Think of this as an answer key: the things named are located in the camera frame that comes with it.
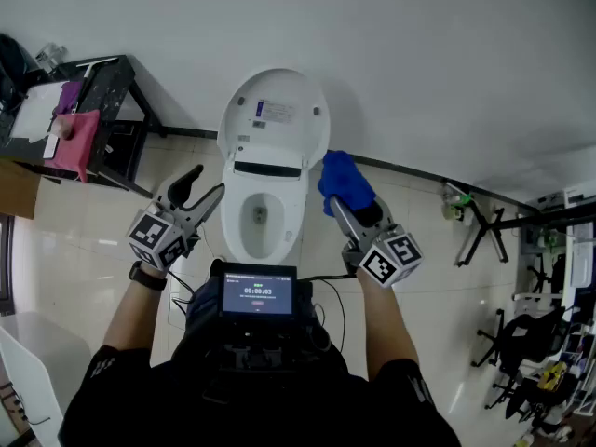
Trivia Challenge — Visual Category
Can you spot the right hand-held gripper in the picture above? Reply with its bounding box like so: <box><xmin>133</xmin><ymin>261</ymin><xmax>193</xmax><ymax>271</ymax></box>
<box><xmin>329</xmin><ymin>196</ymin><xmax>425</xmax><ymax>291</ymax></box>

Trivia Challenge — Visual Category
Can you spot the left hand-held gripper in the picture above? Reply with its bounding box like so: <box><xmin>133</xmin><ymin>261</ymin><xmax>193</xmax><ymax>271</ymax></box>
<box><xmin>128</xmin><ymin>164</ymin><xmax>226</xmax><ymax>272</ymax></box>

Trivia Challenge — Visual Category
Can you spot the blue wiping cloth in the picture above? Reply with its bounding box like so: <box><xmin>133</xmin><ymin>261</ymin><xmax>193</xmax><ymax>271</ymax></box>
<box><xmin>317</xmin><ymin>149</ymin><xmax>377</xmax><ymax>219</ymax></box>

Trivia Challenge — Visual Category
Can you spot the person's left forearm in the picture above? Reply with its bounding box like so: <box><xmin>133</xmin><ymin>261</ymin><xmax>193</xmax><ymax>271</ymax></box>
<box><xmin>102</xmin><ymin>261</ymin><xmax>169</xmax><ymax>354</ymax></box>

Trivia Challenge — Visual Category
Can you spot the person's right forearm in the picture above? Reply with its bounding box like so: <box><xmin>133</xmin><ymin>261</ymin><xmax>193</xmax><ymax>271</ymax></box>
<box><xmin>355</xmin><ymin>267</ymin><xmax>421</xmax><ymax>382</ymax></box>

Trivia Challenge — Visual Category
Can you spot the white toilet body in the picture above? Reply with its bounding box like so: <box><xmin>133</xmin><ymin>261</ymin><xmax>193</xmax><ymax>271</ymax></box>
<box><xmin>222</xmin><ymin>148</ymin><xmax>309</xmax><ymax>261</ymax></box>

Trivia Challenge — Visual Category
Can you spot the black wristwatch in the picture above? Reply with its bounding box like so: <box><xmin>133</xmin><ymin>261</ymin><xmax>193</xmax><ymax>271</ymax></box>
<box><xmin>128</xmin><ymin>260</ymin><xmax>169</xmax><ymax>292</ymax></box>

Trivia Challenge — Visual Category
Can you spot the green spray bottle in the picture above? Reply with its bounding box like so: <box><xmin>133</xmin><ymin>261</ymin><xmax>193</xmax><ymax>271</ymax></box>
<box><xmin>440</xmin><ymin>183</ymin><xmax>475</xmax><ymax>224</ymax></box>

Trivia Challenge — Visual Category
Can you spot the black chest-mounted screen device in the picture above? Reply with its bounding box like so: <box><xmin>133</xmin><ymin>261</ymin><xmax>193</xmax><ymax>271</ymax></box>
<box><xmin>210</xmin><ymin>258</ymin><xmax>300</xmax><ymax>322</ymax></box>

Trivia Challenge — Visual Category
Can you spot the black folding stand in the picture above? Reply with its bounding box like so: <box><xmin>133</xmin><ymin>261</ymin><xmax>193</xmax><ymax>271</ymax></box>
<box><xmin>453</xmin><ymin>181</ymin><xmax>596</xmax><ymax>270</ymax></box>

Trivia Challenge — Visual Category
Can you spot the pink cloth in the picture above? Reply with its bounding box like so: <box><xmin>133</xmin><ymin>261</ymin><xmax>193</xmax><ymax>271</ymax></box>
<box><xmin>43</xmin><ymin>108</ymin><xmax>102</xmax><ymax>184</ymax></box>

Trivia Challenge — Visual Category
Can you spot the black speckled table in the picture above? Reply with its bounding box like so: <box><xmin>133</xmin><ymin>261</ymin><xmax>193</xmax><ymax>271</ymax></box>
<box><xmin>0</xmin><ymin>53</ymin><xmax>168</xmax><ymax>200</ymax></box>

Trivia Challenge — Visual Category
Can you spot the purple cloth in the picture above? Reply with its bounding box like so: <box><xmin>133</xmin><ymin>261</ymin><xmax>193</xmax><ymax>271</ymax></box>
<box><xmin>51</xmin><ymin>79</ymin><xmax>84</xmax><ymax>116</ymax></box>

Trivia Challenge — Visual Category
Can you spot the black chest harness rig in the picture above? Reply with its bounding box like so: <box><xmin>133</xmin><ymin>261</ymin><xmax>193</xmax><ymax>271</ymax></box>
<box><xmin>170</xmin><ymin>277</ymin><xmax>351</xmax><ymax>391</ymax></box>

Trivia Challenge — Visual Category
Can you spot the white squeegee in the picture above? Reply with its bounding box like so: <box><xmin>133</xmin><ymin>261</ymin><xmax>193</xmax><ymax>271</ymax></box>
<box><xmin>74</xmin><ymin>56</ymin><xmax>121</xmax><ymax>112</ymax></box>

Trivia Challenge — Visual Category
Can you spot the cardboard box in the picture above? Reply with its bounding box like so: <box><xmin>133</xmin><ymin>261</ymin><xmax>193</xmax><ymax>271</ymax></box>
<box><xmin>0</xmin><ymin>157</ymin><xmax>44</xmax><ymax>221</ymax></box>

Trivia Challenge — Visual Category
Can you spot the white board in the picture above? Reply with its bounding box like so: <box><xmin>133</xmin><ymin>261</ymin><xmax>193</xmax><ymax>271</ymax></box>
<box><xmin>7</xmin><ymin>81</ymin><xmax>69</xmax><ymax>145</ymax></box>

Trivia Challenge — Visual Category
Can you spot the black office chair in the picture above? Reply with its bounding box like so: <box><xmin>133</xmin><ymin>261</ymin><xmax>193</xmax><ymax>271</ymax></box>
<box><xmin>470</xmin><ymin>305</ymin><xmax>567</xmax><ymax>421</ymax></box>

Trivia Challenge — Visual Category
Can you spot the clear plastic bottle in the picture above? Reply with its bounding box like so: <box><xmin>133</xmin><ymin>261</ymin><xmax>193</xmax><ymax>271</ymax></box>
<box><xmin>34</xmin><ymin>41</ymin><xmax>70</xmax><ymax>72</ymax></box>

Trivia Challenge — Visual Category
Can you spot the black shirt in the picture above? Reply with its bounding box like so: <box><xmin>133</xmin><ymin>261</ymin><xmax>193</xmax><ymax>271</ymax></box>
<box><xmin>57</xmin><ymin>342</ymin><xmax>463</xmax><ymax>447</ymax></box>

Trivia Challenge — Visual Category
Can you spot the white box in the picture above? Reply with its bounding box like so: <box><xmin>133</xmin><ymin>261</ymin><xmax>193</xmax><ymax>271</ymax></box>
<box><xmin>562</xmin><ymin>178</ymin><xmax>596</xmax><ymax>210</ymax></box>

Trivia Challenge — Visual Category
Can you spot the white cabinet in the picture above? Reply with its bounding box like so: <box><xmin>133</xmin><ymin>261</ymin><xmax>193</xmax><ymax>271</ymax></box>
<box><xmin>0</xmin><ymin>310</ymin><xmax>93</xmax><ymax>447</ymax></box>

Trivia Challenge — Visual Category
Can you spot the black bag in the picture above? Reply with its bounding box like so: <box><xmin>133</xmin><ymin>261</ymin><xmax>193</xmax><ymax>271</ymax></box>
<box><xmin>0</xmin><ymin>32</ymin><xmax>41</xmax><ymax>112</ymax></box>

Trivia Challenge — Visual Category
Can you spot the yellow object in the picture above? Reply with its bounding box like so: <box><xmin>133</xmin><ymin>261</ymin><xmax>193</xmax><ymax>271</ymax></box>
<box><xmin>536</xmin><ymin>360</ymin><xmax>570</xmax><ymax>393</ymax></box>

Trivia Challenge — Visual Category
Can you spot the black cable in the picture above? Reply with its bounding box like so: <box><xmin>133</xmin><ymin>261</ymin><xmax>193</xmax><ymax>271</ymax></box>
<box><xmin>166</xmin><ymin>269</ymin><xmax>197</xmax><ymax>332</ymax></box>
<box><xmin>296</xmin><ymin>271</ymin><xmax>360</xmax><ymax>359</ymax></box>

